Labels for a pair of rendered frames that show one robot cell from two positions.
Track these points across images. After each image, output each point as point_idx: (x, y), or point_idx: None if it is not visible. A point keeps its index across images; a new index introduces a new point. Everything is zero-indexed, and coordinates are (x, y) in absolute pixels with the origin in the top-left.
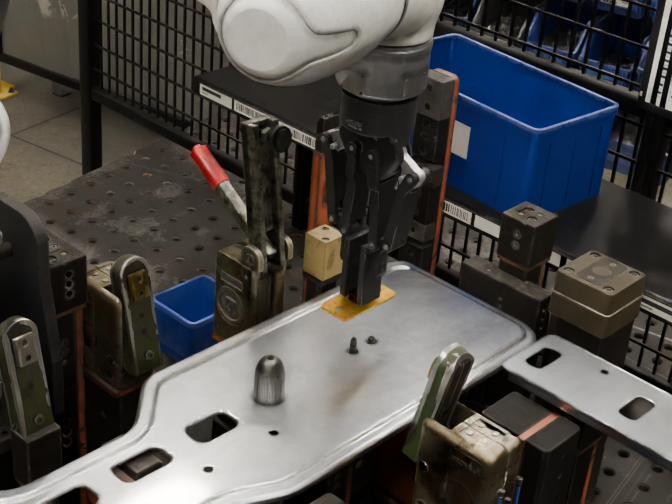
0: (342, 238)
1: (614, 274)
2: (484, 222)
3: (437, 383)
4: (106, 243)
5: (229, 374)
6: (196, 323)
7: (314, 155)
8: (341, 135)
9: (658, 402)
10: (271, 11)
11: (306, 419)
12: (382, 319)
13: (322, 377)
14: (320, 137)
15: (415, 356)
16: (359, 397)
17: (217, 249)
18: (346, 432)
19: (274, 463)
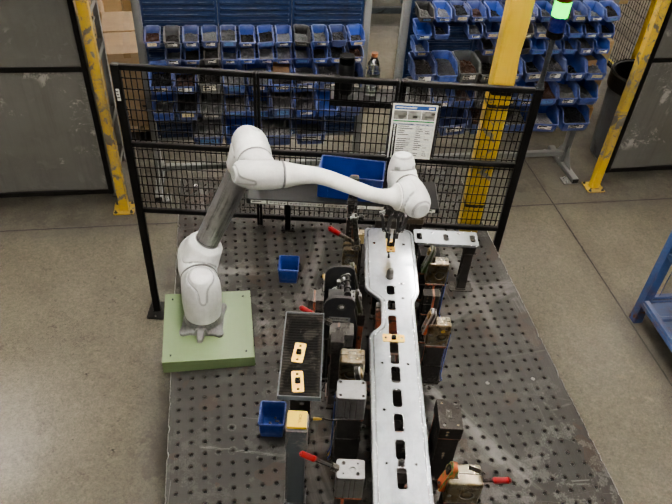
0: (386, 233)
1: None
2: (370, 207)
3: (432, 255)
4: (220, 260)
5: (377, 277)
6: (298, 269)
7: None
8: (386, 212)
9: (447, 233)
10: (425, 205)
11: (402, 277)
12: (382, 245)
13: (392, 266)
14: (379, 214)
15: (399, 250)
16: (403, 266)
17: (250, 244)
18: (412, 275)
19: (410, 289)
